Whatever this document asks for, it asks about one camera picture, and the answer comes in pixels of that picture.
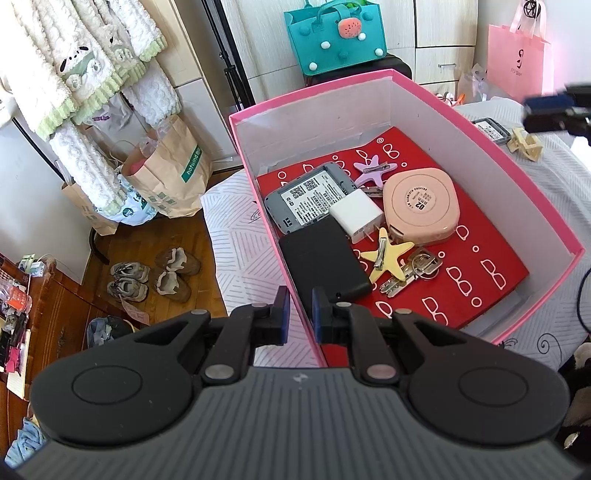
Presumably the red patterned box liner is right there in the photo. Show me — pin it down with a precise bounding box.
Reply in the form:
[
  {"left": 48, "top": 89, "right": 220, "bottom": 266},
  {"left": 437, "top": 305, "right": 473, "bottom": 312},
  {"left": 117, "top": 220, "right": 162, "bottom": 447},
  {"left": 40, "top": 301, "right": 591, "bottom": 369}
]
[{"left": 256, "top": 126, "right": 530, "bottom": 369}]

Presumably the white fluffy bathrobe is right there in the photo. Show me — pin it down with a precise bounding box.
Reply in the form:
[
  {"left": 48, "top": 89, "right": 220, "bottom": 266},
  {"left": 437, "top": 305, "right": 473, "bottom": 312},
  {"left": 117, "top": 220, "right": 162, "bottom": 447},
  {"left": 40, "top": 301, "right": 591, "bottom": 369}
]
[{"left": 1, "top": 1, "right": 181, "bottom": 217}]

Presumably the white wardrobe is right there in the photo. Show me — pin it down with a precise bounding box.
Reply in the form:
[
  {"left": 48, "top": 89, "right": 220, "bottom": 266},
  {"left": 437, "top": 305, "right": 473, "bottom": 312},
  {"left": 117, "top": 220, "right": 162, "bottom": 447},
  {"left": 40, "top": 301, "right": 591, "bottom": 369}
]
[{"left": 221, "top": 0, "right": 478, "bottom": 102}]

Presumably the grey wifi router device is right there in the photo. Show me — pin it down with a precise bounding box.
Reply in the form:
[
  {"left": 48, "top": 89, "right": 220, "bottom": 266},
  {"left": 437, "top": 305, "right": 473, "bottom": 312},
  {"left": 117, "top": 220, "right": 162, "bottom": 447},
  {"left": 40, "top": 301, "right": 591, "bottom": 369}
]
[{"left": 263, "top": 162, "right": 356, "bottom": 235}]

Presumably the metal key bunch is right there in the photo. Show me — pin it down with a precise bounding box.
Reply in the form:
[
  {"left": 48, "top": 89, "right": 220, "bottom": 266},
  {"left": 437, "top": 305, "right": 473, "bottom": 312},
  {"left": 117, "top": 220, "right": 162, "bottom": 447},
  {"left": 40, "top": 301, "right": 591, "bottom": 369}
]
[{"left": 380, "top": 247, "right": 443, "bottom": 298}]

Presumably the pink paper gift bag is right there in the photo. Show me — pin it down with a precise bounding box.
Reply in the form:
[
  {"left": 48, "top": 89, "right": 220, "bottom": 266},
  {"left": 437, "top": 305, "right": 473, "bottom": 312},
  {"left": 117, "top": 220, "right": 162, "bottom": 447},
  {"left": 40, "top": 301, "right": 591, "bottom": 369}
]
[{"left": 487, "top": 1, "right": 554, "bottom": 102}]

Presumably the black suitcase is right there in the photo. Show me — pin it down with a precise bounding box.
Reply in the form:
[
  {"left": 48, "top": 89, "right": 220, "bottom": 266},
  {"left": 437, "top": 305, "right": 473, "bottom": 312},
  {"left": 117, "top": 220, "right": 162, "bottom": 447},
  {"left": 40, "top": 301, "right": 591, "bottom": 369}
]
[{"left": 304, "top": 53, "right": 412, "bottom": 87}]

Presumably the brown wooden dresser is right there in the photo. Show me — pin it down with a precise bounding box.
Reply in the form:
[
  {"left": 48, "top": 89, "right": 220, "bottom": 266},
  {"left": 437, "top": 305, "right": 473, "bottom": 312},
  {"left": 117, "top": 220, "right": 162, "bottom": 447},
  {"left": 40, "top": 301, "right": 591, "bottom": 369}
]
[{"left": 0, "top": 253, "right": 122, "bottom": 416}]

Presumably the black tripod stand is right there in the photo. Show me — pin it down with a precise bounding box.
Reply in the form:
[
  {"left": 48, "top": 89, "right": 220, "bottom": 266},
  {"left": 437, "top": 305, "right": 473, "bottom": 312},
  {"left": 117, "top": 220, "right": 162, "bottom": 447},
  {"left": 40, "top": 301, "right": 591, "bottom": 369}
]
[{"left": 201, "top": 0, "right": 256, "bottom": 110}]

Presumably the purple starfish hair clip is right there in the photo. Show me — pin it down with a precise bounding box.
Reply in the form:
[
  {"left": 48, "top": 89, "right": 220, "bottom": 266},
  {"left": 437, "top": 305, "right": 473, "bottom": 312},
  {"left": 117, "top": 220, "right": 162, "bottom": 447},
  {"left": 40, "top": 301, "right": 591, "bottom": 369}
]
[{"left": 353, "top": 155, "right": 398, "bottom": 190}]

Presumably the cream claw hair clip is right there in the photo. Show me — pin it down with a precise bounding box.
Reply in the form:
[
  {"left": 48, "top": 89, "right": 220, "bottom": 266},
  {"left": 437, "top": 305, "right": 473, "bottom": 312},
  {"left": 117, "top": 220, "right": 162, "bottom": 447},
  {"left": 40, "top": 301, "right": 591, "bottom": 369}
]
[{"left": 507, "top": 127, "right": 543, "bottom": 162}]

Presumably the yellow starfish hair clip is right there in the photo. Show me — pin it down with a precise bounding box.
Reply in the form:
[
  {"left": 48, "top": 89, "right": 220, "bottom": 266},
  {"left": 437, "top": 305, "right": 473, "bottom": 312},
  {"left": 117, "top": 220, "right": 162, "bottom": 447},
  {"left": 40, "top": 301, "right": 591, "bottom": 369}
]
[{"left": 360, "top": 227, "right": 415, "bottom": 284}]

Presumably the teal felt handbag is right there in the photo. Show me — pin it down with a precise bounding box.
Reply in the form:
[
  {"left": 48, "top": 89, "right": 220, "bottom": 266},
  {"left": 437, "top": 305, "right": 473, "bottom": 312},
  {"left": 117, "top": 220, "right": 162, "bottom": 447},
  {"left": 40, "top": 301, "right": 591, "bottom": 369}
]
[{"left": 283, "top": 1, "right": 387, "bottom": 77}]

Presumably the pink cardboard storage box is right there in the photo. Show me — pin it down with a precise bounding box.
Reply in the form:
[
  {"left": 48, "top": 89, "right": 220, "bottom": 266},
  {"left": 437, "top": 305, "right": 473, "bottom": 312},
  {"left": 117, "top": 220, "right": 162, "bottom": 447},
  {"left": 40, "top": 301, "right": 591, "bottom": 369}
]
[{"left": 229, "top": 70, "right": 585, "bottom": 369}]

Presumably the grey sneakers pair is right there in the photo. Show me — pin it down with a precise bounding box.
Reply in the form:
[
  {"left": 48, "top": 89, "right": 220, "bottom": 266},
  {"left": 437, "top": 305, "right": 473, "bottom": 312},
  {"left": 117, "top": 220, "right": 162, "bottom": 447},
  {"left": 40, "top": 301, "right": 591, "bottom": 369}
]
[{"left": 106, "top": 262, "right": 151, "bottom": 303}]

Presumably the black power bank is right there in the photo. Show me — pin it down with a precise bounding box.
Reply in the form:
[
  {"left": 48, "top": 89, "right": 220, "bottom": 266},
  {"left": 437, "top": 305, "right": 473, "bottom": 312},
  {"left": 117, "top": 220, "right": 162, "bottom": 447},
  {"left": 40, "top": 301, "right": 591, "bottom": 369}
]
[{"left": 279, "top": 216, "right": 372, "bottom": 315}]

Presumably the brown fluffy slippers pair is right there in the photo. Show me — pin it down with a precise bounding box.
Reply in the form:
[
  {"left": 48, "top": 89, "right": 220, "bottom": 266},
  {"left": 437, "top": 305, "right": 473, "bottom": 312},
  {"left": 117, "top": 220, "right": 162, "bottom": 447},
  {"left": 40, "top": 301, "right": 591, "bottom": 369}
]
[{"left": 154, "top": 247, "right": 201, "bottom": 303}]

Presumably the brown paper shopping bag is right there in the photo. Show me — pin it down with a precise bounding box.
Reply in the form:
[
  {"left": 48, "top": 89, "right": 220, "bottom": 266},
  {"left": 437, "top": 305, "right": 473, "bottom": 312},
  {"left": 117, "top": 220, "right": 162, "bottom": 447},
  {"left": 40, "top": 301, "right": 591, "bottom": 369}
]
[{"left": 121, "top": 115, "right": 212, "bottom": 218}]

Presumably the white charger plug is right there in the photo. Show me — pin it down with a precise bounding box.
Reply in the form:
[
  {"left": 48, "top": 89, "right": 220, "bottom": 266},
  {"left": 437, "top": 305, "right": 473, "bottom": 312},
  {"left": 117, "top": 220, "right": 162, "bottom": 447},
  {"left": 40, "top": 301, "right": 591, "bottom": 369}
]
[{"left": 329, "top": 189, "right": 385, "bottom": 244}]

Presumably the pink round compact case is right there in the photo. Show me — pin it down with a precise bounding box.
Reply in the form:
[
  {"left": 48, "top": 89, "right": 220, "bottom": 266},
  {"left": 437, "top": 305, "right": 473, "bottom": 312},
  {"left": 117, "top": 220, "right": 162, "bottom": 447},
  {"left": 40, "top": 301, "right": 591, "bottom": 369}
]
[{"left": 383, "top": 168, "right": 460, "bottom": 246}]

